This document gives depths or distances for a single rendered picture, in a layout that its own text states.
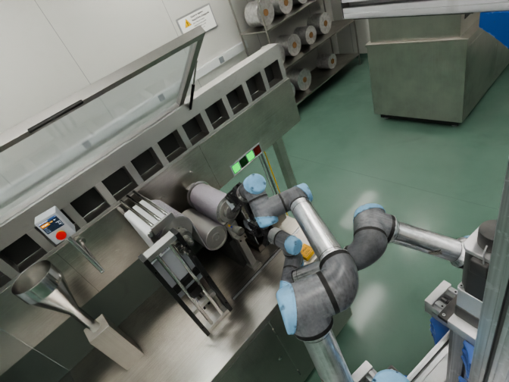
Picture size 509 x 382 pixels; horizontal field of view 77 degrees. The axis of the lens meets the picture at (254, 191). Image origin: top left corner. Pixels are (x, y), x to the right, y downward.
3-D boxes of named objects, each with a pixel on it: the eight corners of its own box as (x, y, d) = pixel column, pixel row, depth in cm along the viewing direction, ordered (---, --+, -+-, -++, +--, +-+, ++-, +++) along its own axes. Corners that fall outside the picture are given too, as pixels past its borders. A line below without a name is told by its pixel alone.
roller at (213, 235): (213, 255, 148) (201, 238, 141) (185, 235, 166) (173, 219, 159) (231, 237, 153) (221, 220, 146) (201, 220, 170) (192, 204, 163)
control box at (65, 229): (56, 248, 103) (33, 227, 97) (55, 237, 108) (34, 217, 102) (76, 235, 104) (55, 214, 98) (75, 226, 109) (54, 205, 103)
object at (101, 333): (125, 380, 139) (27, 311, 105) (113, 359, 148) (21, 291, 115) (151, 353, 144) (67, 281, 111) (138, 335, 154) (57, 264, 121)
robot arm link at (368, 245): (396, 268, 106) (290, 301, 136) (394, 242, 114) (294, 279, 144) (376, 249, 102) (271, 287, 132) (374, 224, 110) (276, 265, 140)
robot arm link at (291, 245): (295, 261, 136) (289, 248, 131) (276, 250, 144) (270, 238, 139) (306, 248, 139) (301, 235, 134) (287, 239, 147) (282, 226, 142)
